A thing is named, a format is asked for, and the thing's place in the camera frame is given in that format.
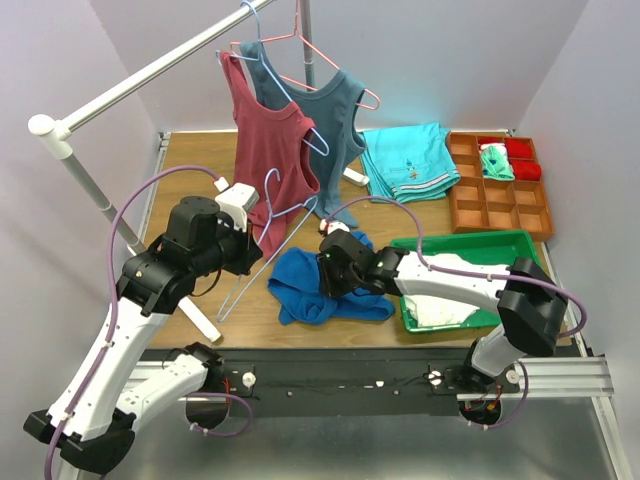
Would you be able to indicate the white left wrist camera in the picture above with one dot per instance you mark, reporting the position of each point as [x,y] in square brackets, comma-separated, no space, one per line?
[237,201]

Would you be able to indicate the white clothes rack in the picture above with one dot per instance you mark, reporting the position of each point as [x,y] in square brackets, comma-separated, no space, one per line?
[54,134]

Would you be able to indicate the royal blue tank top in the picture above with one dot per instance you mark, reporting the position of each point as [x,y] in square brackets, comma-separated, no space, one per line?
[295,283]

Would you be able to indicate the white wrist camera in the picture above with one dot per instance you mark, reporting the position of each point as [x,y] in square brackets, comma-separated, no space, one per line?
[237,201]
[327,227]

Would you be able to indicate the maroon tank top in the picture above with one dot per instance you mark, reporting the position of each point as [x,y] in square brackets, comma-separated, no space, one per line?
[266,139]

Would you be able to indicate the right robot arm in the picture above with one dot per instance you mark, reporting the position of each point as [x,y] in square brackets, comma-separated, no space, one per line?
[530,306]

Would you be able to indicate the turquoise folded shorts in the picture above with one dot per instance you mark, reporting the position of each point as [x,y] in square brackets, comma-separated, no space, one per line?
[409,163]

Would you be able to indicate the red rolled cloth lower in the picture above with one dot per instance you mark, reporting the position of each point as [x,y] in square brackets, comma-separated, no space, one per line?
[525,170]

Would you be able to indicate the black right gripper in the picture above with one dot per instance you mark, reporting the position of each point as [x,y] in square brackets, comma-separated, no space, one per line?
[329,285]

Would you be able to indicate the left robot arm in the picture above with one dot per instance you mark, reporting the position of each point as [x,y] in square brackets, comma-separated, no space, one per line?
[94,423]

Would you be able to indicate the light blue wire hanger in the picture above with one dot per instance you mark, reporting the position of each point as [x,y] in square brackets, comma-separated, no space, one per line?
[236,294]

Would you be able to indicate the red rolled cloth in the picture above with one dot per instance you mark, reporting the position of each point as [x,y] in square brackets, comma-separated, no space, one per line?
[525,170]
[520,149]

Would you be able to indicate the orange compartment organizer box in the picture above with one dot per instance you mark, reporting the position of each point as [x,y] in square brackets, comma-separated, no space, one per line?
[479,204]

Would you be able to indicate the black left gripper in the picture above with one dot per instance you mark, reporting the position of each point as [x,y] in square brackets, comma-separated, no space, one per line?
[245,248]

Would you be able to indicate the teal tank top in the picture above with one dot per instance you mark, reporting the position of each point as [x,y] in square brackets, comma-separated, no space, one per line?
[335,121]

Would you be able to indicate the green plastic tray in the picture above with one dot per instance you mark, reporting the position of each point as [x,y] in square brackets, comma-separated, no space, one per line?
[485,248]

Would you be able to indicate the pink wire hanger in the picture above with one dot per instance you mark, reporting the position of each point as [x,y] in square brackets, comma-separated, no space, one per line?
[270,96]

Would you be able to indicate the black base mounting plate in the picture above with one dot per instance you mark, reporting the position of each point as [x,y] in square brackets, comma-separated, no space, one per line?
[325,382]

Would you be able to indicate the red rolled cloth upper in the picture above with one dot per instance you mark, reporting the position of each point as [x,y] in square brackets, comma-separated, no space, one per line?
[520,149]

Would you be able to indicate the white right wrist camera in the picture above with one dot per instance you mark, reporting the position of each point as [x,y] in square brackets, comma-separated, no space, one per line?
[327,227]

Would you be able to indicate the mint patterned rolled cloth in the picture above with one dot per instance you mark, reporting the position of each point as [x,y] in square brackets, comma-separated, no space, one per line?
[495,163]

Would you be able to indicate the white cloth in tray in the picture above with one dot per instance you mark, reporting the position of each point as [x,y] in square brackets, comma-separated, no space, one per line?
[440,305]

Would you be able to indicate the blue hanger under maroon top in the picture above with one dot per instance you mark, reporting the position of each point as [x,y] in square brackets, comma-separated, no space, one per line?
[324,149]

